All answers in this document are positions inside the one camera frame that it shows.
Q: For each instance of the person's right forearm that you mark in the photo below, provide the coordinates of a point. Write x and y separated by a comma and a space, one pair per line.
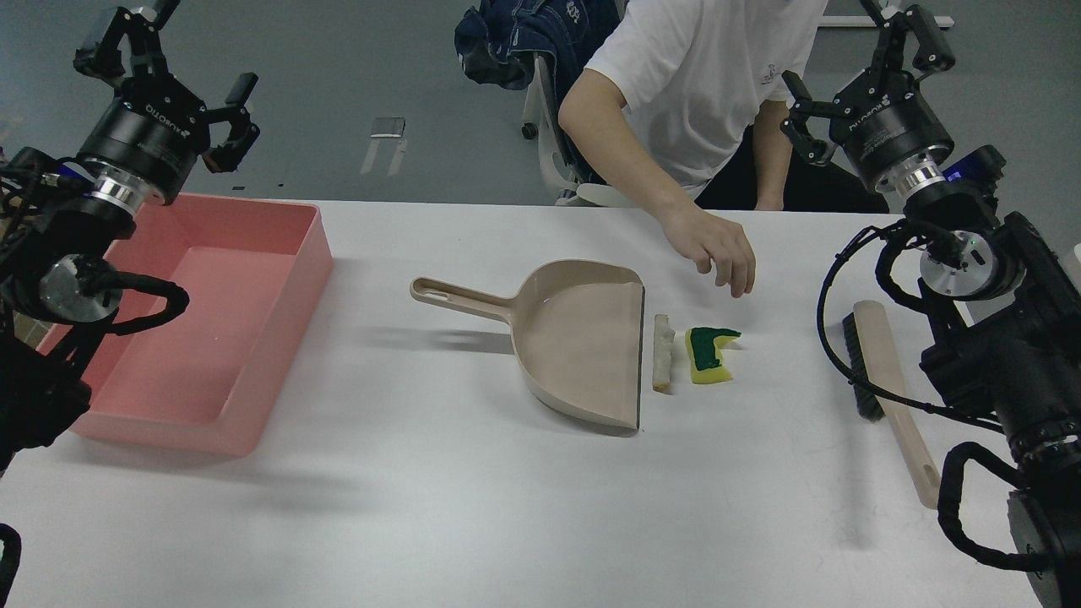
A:
592, 116

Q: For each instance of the beige plastic dustpan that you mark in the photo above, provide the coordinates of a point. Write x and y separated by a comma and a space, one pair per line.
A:
577, 329

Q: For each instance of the silver floor plate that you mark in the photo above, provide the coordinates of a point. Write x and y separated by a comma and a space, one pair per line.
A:
387, 128

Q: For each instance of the white office chair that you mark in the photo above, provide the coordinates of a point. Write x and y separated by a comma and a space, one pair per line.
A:
558, 171

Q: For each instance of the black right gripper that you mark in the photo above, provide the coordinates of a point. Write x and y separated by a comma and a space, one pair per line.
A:
887, 127

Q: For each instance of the person in white shirt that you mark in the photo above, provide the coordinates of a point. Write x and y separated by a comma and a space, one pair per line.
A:
704, 94

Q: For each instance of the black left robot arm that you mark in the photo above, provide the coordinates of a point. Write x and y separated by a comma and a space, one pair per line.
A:
61, 298

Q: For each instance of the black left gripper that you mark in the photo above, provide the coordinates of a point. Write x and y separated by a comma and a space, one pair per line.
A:
143, 135

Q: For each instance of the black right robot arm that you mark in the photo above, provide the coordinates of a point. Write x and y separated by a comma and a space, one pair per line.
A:
998, 459

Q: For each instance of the dark blue denim jacket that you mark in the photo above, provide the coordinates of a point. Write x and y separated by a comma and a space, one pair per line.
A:
516, 44

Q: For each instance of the pink plastic bin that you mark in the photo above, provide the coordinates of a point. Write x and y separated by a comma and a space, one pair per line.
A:
207, 382

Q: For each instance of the yellow green sponge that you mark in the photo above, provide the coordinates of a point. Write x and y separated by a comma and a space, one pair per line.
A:
704, 347

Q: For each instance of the beige hand brush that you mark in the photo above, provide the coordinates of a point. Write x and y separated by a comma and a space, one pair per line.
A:
874, 358

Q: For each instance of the person's right hand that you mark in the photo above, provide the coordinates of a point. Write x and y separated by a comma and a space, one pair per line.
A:
714, 245

